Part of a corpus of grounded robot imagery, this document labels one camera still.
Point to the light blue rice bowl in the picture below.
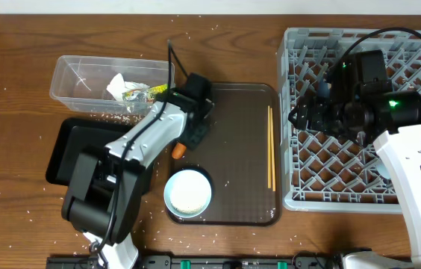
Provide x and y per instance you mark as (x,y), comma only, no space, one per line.
(187,193)

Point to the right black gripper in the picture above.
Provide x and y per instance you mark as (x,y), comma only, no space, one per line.
(308,116)

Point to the dark brown serving tray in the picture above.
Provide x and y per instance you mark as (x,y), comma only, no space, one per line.
(233,155)

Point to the large blue plate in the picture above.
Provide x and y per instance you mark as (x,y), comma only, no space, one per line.
(324,89)

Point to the wooden chopstick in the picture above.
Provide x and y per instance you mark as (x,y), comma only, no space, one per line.
(272,149)
(269,173)

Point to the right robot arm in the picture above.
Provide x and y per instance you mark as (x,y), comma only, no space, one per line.
(357,98)

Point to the grey dishwasher rack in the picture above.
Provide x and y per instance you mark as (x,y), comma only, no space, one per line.
(321,173)

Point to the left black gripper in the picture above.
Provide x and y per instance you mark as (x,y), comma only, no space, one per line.
(198,131)

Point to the aluminium foil ball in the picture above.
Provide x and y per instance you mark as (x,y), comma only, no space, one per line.
(136,101)

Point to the orange carrot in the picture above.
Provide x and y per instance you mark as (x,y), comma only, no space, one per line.
(178,151)

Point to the small blue cup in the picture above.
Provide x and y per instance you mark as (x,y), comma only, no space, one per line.
(382,170)

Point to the black plastic tray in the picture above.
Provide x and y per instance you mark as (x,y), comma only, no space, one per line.
(75,135)

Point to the white tissue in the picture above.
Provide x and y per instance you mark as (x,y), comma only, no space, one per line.
(116,87)

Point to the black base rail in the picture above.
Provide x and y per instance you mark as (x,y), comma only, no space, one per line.
(167,262)

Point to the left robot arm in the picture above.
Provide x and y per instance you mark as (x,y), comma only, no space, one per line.
(107,223)

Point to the green snack wrapper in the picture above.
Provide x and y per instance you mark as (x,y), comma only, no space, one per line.
(151,91)

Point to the clear plastic bin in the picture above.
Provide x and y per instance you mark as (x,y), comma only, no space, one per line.
(80,82)

